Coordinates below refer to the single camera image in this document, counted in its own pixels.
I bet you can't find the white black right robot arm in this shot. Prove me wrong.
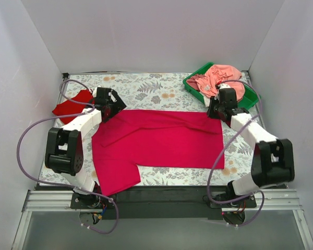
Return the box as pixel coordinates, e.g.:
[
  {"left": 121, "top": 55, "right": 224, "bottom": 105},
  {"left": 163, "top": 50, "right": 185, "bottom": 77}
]
[{"left": 207, "top": 84, "right": 295, "bottom": 207}]

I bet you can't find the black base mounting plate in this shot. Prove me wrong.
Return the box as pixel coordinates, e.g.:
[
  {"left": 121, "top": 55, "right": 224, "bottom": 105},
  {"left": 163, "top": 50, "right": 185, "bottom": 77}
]
[{"left": 70, "top": 185, "right": 258, "bottom": 221}]

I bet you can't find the aluminium front frame rail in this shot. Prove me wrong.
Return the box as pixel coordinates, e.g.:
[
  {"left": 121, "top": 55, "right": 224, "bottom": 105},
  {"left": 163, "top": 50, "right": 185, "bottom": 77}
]
[{"left": 13, "top": 186, "right": 313, "bottom": 249}]

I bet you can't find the folded red t shirt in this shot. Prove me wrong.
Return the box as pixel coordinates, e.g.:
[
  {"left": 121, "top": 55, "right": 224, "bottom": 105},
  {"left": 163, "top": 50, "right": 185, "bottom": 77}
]
[{"left": 52, "top": 90, "right": 93, "bottom": 116}]

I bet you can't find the salmon pink t shirt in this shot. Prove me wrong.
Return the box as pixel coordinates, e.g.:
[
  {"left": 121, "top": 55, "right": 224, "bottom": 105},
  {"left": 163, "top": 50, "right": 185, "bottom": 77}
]
[{"left": 195, "top": 65, "right": 245, "bottom": 102}]

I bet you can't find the dusty rose t shirt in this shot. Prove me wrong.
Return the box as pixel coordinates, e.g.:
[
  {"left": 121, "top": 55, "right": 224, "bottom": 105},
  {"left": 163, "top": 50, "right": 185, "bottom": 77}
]
[{"left": 186, "top": 74, "right": 207, "bottom": 92}]

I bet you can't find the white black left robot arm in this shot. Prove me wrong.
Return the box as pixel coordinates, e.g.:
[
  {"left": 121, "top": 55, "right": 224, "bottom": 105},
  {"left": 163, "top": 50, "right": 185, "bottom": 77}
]
[{"left": 45, "top": 86, "right": 126, "bottom": 208}]

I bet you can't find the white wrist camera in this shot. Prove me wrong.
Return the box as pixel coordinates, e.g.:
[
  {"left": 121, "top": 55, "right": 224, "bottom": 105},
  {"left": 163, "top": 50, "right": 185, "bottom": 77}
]
[
  {"left": 214, "top": 82, "right": 224, "bottom": 100},
  {"left": 91, "top": 86, "right": 103, "bottom": 98}
]

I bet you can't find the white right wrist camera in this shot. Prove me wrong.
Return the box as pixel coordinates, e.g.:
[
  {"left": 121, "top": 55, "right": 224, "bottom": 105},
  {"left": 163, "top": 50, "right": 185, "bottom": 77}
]
[{"left": 214, "top": 82, "right": 224, "bottom": 100}]

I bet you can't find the green plastic bin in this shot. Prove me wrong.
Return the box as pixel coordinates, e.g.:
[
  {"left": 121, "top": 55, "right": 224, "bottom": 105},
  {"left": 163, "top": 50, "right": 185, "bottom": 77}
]
[{"left": 183, "top": 62, "right": 258, "bottom": 110}]

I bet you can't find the white garment in bin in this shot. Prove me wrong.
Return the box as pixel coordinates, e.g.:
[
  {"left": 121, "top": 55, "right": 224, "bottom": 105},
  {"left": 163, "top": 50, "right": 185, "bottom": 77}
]
[{"left": 203, "top": 95, "right": 210, "bottom": 107}]

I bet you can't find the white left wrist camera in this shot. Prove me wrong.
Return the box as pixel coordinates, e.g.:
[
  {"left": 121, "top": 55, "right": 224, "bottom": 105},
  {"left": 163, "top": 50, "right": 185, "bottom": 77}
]
[{"left": 91, "top": 86, "right": 103, "bottom": 98}]

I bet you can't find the magenta t shirt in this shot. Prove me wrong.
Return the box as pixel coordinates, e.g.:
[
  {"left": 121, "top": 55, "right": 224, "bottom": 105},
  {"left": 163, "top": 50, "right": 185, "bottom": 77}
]
[{"left": 91, "top": 110, "right": 224, "bottom": 196}]

